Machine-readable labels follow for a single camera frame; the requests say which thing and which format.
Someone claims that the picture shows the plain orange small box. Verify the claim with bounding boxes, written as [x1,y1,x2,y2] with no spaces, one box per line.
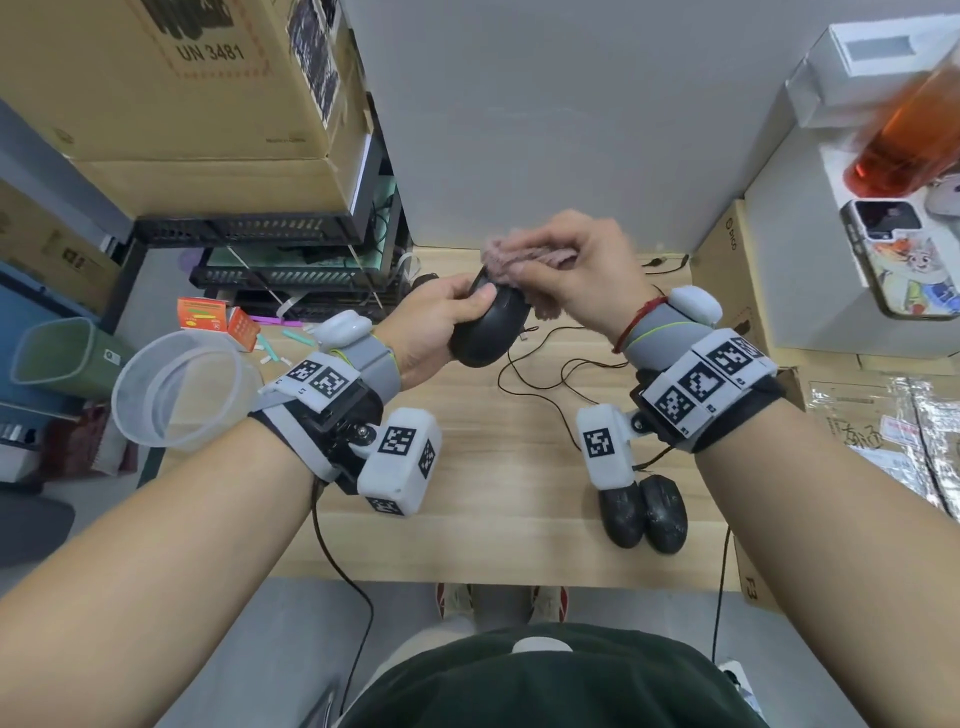
[226,307,262,354]

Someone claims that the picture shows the black left rig cable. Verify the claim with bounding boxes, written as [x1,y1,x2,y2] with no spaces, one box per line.
[311,479,375,714]

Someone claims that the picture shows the black rig cable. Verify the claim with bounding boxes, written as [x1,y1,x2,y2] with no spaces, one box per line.
[710,524,733,665]
[311,479,375,714]

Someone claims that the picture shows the orange bottle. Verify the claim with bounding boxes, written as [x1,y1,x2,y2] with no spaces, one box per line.
[843,44,960,199]

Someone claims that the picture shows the person's right hand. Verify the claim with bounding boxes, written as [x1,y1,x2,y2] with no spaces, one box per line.
[500,209,669,355]

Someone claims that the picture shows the dark grey padded seat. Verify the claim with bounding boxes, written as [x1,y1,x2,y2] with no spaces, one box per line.
[0,491,76,570]

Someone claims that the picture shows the white right wrist puck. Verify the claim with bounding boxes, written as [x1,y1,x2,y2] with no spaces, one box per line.
[667,284,724,328]

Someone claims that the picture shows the black stacked tray rack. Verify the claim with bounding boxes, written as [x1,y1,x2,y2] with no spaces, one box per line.
[133,131,414,324]

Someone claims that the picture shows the large white box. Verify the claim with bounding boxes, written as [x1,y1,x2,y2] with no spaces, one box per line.
[744,123,960,360]

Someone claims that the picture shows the large stamped cardboard box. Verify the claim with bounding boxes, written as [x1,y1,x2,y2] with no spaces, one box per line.
[0,0,375,163]

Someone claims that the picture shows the plain cardboard box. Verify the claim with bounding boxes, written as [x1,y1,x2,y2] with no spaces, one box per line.
[71,104,376,219]

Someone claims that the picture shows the person's right forearm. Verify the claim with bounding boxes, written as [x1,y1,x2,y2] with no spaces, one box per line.
[693,401,960,728]

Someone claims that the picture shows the green trash bin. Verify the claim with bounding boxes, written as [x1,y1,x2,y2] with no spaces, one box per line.
[9,317,136,401]

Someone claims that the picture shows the tangle of black mouse cables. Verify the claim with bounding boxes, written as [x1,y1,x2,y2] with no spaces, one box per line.
[497,254,691,455]

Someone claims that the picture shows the grey wrist sleeve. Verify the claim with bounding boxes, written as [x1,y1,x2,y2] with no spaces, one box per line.
[623,303,703,373]
[341,333,403,406]

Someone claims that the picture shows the person's left shoe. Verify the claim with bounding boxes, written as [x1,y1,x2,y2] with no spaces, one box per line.
[436,583,476,622]

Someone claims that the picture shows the white left wrist puck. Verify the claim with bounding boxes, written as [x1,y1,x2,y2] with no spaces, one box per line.
[314,311,374,350]

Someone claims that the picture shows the clear plastic basin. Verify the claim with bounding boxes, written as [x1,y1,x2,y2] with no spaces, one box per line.
[110,329,264,453]

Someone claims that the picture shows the grey right wrist sleeve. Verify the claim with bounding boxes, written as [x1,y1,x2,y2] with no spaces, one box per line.
[623,303,703,373]

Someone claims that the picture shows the person's left hand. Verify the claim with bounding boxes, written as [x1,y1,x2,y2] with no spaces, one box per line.
[373,273,498,393]

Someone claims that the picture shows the black right rig cable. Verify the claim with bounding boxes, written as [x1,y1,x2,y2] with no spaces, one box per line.
[710,524,733,665]

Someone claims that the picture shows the blue panel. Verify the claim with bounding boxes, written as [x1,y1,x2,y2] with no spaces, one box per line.
[0,262,84,406]

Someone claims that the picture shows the white wrist puck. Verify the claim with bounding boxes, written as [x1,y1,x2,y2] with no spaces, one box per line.
[667,284,724,328]
[314,311,374,350]

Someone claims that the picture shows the grey left wrist sleeve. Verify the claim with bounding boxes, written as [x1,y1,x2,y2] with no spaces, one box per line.
[341,333,403,406]

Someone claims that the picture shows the person's beige trousers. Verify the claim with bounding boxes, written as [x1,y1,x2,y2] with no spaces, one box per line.
[352,618,478,714]

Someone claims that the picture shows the pink fluffy wiping cloth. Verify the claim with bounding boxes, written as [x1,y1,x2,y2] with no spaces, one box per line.
[479,233,583,320]

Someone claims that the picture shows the red string bracelet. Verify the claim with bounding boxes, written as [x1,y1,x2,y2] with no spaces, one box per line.
[611,294,670,356]

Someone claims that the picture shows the person's left forearm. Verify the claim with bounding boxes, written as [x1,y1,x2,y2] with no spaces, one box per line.
[0,416,316,728]

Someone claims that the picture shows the small stamped cardboard box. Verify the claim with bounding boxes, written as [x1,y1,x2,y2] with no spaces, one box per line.
[689,198,804,373]

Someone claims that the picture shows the lettered brown cardboard box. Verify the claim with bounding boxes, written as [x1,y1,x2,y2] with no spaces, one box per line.
[733,536,785,615]

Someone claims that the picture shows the white power strip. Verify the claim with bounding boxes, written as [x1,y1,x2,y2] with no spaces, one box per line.
[718,659,766,721]

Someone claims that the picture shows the small white boxes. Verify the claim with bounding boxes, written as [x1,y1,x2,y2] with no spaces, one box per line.
[785,14,960,129]

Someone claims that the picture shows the white rounded device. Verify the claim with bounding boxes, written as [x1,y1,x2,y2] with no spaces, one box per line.
[923,173,960,220]

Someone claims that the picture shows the dark red bag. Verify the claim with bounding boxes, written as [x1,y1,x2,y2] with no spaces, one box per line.
[41,404,140,479]

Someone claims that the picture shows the cardboard box with small prints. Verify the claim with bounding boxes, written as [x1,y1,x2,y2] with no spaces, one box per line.
[0,179,121,316]

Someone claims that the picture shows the orange box with green print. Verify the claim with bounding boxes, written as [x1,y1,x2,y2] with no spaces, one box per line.
[176,296,230,334]

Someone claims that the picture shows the left wrist camera rig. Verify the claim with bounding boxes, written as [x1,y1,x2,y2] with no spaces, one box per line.
[248,358,444,519]

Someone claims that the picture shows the phone with colourful case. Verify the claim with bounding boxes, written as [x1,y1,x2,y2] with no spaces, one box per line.
[839,198,960,322]

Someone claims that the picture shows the person's dark shirt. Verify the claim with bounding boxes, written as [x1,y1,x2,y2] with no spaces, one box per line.
[337,623,770,728]

